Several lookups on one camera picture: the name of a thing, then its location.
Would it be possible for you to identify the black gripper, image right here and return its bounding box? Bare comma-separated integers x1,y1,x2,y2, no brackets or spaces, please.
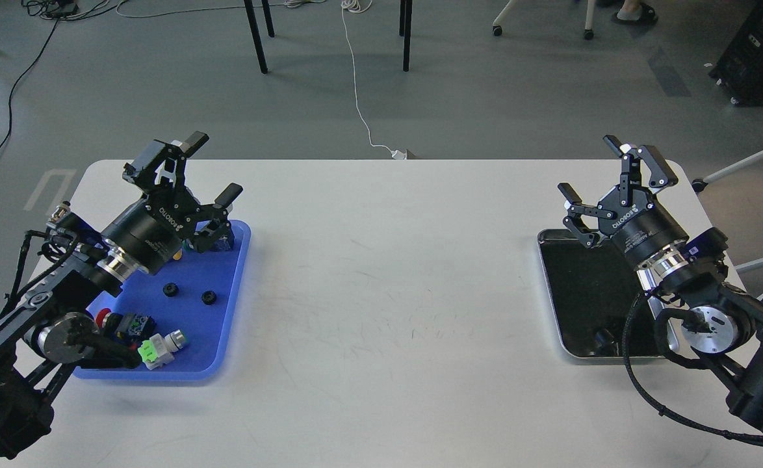
557,135,690,268

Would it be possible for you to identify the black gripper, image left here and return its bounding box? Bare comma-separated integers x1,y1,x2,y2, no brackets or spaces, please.
102,131,244,275

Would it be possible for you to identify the small black gear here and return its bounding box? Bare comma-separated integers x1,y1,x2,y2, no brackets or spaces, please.
200,290,218,306
162,282,180,297

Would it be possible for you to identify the blue plastic tray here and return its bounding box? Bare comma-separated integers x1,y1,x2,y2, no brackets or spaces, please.
73,220,252,382

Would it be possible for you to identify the silver metal tray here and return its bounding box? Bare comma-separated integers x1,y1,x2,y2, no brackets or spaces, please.
537,228,643,364

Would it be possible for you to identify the white office chair base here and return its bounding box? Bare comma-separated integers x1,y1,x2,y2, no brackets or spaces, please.
489,1,601,42

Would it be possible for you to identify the person's sandaled foot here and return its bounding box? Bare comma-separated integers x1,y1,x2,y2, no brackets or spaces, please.
611,1,658,26

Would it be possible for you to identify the green push button switch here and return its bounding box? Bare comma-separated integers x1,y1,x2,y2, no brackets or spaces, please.
213,231,235,252

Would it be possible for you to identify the red push button switch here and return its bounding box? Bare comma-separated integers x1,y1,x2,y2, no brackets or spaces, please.
94,308,157,345

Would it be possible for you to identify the white green connector switch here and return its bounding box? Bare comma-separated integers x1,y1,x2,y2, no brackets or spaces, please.
137,330,190,370

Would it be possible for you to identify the black cable on floor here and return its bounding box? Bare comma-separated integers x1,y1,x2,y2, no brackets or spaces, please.
0,0,109,236

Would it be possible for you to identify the white cable on floor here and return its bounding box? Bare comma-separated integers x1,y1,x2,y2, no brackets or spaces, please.
116,0,408,159

